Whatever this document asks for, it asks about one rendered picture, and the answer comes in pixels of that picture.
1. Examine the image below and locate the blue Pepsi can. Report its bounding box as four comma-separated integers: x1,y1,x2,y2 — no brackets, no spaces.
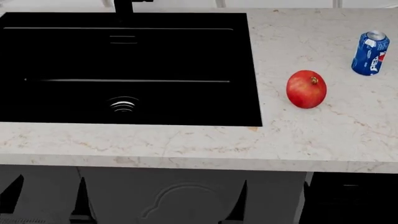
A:
351,30,391,77

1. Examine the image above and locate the grey robot torso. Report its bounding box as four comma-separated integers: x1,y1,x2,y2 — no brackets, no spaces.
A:
0,164,314,224

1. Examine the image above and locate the black sink faucet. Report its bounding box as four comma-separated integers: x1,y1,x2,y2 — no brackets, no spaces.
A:
113,0,154,22

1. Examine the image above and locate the red pomegranate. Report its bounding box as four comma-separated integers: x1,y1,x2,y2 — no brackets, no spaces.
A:
285,69,328,110

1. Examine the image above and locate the black kitchen sink basin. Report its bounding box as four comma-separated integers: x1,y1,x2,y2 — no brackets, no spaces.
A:
0,12,263,128

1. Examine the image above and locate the sink drain strainer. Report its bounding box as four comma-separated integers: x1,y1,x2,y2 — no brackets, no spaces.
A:
106,95,141,113

